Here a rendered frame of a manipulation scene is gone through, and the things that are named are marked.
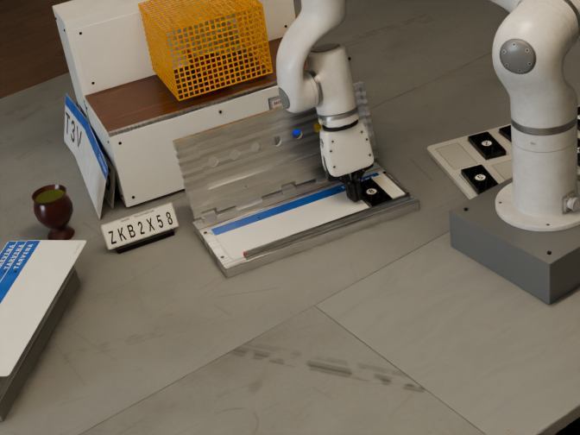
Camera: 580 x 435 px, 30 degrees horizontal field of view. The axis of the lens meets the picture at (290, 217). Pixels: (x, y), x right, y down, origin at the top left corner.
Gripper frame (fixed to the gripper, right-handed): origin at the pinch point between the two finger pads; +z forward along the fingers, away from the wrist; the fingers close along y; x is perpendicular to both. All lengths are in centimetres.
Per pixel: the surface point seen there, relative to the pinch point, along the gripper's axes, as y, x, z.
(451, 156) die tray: 27.1, 6.3, 2.4
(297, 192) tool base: -8.8, 11.2, 0.4
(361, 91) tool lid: 10.4, 10.9, -17.3
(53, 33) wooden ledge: -34, 143, -25
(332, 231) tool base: -8.9, -6.9, 4.1
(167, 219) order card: -37.6, 15.1, -1.8
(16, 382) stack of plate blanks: -78, -18, 6
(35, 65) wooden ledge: -44, 123, -21
